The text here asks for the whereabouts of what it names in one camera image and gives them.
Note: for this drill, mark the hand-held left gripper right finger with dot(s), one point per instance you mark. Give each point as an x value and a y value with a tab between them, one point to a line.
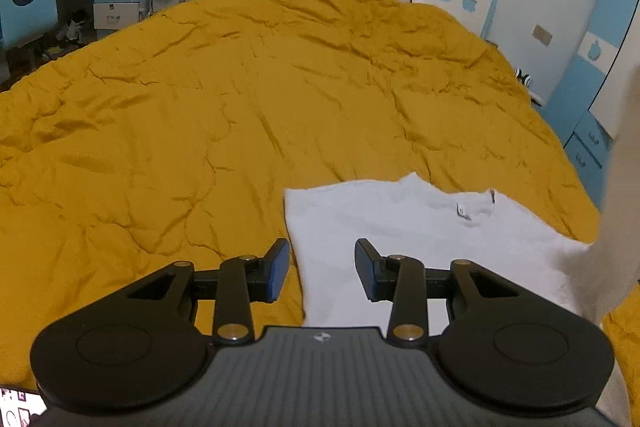
366	272

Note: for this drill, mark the white printed T-shirt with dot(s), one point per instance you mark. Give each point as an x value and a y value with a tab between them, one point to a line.
400	217

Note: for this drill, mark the blue smiley-face chair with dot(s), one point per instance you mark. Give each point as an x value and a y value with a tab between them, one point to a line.
27	2

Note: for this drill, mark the beige wall socket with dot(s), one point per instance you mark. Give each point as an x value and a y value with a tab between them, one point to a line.
542	35

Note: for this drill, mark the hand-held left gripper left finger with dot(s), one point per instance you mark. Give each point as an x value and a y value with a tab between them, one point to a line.
278	272

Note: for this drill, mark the smartphone with lit screen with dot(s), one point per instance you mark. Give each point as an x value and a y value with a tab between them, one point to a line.
17	409

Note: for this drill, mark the black white headphones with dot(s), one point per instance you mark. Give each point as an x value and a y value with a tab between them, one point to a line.
523	77

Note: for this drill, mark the blue white wardrobe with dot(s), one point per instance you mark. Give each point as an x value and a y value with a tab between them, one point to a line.
585	117

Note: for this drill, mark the blue white drawer cabinet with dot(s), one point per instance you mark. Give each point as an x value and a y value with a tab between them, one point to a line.
116	7

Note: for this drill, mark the yellow quilted blanket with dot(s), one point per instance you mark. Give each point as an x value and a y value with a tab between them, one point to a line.
200	107

